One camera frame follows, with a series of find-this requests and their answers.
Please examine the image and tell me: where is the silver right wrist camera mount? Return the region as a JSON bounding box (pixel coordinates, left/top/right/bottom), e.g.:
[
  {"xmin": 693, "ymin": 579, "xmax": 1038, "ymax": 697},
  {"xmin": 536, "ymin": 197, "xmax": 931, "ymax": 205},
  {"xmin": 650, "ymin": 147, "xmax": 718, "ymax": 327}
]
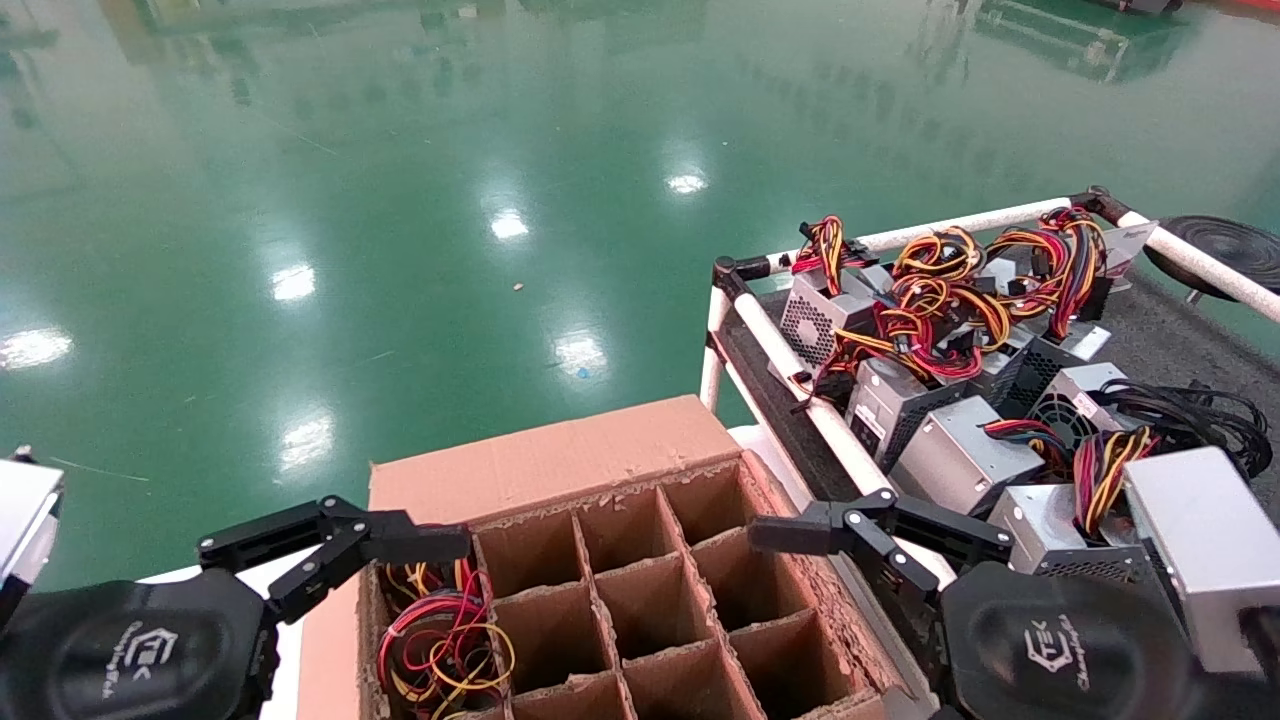
[{"xmin": 1122, "ymin": 445, "xmax": 1280, "ymax": 676}]

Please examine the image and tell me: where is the black round disc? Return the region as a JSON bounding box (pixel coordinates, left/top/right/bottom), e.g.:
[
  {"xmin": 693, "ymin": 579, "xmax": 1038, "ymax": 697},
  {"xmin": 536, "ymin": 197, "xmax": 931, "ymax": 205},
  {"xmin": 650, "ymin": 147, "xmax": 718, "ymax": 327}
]
[{"xmin": 1143, "ymin": 215, "xmax": 1280, "ymax": 303}]

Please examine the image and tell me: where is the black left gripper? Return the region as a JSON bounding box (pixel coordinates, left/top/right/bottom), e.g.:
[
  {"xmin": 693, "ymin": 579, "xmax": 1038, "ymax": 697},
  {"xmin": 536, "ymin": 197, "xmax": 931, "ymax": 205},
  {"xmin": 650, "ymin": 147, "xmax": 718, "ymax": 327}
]
[{"xmin": 0, "ymin": 568, "xmax": 281, "ymax": 720}]

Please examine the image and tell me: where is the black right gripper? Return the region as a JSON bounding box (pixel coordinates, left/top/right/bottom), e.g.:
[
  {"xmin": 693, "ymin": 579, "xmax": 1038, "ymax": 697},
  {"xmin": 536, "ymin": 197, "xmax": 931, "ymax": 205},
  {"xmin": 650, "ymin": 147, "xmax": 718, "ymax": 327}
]
[{"xmin": 748, "ymin": 488, "xmax": 1211, "ymax": 720}]

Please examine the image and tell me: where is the white pipe cart frame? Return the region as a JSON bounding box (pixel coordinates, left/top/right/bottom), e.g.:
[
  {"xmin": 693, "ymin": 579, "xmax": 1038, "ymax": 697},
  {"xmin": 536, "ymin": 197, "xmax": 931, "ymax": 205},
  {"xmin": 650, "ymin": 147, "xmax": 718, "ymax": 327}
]
[{"xmin": 700, "ymin": 185, "xmax": 1280, "ymax": 591}]

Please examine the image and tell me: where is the black cart mat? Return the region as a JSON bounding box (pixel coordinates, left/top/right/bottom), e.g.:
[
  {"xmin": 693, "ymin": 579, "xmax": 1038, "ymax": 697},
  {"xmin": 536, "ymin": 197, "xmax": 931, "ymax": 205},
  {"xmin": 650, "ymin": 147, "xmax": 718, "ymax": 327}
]
[{"xmin": 720, "ymin": 265, "xmax": 1280, "ymax": 601}]

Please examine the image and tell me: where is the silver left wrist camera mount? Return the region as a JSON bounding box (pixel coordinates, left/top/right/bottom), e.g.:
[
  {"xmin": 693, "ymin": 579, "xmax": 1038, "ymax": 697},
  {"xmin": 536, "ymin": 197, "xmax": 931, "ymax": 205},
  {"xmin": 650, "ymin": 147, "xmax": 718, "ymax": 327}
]
[{"xmin": 0, "ymin": 455, "xmax": 64, "ymax": 616}]

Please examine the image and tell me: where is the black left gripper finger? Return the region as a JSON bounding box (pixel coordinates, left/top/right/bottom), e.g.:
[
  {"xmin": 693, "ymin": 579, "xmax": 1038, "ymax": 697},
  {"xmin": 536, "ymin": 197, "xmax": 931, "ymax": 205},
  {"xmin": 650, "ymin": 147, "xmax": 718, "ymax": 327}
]
[{"xmin": 197, "ymin": 495, "xmax": 473, "ymax": 626}]

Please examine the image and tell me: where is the power supply with yellow wires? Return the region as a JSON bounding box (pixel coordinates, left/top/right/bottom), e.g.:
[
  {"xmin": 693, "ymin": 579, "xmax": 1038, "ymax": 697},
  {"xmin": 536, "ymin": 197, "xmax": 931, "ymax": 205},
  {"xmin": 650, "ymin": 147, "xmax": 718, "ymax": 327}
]
[{"xmin": 875, "ymin": 228, "xmax": 1021, "ymax": 351}]

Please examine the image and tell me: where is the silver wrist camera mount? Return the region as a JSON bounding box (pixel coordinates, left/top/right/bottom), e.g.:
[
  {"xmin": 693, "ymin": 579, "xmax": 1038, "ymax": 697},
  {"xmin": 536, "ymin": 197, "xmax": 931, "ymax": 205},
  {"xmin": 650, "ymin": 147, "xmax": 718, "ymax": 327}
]
[
  {"xmin": 0, "ymin": 455, "xmax": 64, "ymax": 616},
  {"xmin": 1122, "ymin": 445, "xmax": 1280, "ymax": 676}
]

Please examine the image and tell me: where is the perforated silver power supply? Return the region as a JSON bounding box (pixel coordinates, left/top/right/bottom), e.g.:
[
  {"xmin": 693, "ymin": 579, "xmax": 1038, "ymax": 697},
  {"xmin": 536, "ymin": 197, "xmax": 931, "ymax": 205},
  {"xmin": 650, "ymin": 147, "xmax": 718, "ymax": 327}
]
[{"xmin": 778, "ymin": 215, "xmax": 881, "ymax": 373}]

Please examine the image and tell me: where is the brown cardboard box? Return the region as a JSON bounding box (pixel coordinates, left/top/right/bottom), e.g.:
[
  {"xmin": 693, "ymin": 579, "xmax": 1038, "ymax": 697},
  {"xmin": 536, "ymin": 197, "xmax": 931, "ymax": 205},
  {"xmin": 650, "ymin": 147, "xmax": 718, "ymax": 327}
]
[{"xmin": 295, "ymin": 395, "xmax": 916, "ymax": 720}]

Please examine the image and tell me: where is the black aluminium flight case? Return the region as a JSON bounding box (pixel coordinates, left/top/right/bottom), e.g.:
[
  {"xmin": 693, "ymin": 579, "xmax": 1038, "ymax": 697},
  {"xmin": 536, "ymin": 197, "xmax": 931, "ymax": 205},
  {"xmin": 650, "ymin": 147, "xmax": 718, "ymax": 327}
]
[{"xmin": 975, "ymin": 0, "xmax": 1201, "ymax": 83}]

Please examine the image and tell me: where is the cardboard cell divider grid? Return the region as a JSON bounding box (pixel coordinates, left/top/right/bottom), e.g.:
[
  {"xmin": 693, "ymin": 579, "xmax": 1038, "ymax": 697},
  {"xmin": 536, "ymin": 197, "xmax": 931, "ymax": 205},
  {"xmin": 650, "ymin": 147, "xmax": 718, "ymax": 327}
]
[{"xmin": 470, "ymin": 470, "xmax": 861, "ymax": 720}]

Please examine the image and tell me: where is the power supply with black cables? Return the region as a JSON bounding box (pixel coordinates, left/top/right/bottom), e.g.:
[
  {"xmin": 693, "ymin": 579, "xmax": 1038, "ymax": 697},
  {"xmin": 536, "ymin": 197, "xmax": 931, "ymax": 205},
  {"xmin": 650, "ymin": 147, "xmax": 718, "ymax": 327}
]
[{"xmin": 1028, "ymin": 363, "xmax": 1271, "ymax": 481}]

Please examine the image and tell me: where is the silver computer power supply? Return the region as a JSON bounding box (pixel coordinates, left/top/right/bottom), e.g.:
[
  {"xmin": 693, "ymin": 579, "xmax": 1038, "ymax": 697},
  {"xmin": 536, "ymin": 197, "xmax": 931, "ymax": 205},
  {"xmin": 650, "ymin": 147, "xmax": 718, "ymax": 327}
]
[
  {"xmin": 985, "ymin": 428, "xmax": 1166, "ymax": 581},
  {"xmin": 890, "ymin": 397, "xmax": 1071, "ymax": 521}
]

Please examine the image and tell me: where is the silver power supply dark side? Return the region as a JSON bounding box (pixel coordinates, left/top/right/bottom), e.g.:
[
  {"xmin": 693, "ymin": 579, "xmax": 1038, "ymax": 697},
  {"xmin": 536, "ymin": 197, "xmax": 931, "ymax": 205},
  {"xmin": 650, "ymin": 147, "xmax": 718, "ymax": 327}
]
[{"xmin": 815, "ymin": 280, "xmax": 986, "ymax": 473}]

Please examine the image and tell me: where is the silver labelled metal plate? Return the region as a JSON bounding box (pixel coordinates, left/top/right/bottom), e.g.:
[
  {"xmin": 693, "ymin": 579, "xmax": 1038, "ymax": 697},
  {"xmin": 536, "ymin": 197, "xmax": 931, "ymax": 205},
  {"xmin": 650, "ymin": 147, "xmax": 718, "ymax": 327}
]
[{"xmin": 1098, "ymin": 220, "xmax": 1161, "ymax": 281}]

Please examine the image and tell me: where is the black mesh power supply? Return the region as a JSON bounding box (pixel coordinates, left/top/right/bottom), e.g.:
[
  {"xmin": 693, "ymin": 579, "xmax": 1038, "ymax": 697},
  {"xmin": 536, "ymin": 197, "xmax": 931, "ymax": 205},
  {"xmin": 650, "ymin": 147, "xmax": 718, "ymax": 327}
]
[{"xmin": 975, "ymin": 208, "xmax": 1113, "ymax": 419}]

